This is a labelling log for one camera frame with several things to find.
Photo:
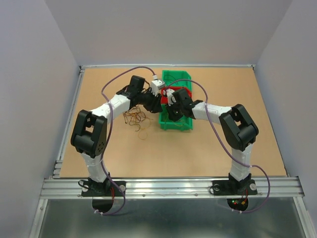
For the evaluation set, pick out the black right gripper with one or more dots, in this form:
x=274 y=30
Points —
x=171 y=116

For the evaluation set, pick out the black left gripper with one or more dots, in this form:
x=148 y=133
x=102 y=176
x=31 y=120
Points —
x=154 y=106

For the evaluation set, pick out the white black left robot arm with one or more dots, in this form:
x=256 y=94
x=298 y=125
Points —
x=92 y=129

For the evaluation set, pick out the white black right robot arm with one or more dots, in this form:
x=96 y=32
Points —
x=238 y=128

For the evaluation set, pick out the red plastic bin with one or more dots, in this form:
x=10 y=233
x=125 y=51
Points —
x=175 y=88

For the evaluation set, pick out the near green plastic bin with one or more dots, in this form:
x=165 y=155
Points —
x=181 y=125

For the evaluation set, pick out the green plastic bin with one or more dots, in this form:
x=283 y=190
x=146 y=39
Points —
x=169 y=76
x=181 y=125

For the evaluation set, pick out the far green plastic bin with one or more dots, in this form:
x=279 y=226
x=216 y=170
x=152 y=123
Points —
x=169 y=76

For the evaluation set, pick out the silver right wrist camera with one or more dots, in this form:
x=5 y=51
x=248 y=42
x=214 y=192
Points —
x=170 y=97

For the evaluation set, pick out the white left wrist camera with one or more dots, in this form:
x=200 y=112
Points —
x=156 y=86

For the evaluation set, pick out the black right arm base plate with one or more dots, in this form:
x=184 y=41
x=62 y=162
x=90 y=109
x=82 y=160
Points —
x=232 y=187

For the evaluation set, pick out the aluminium mounting rail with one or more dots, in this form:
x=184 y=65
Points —
x=166 y=188

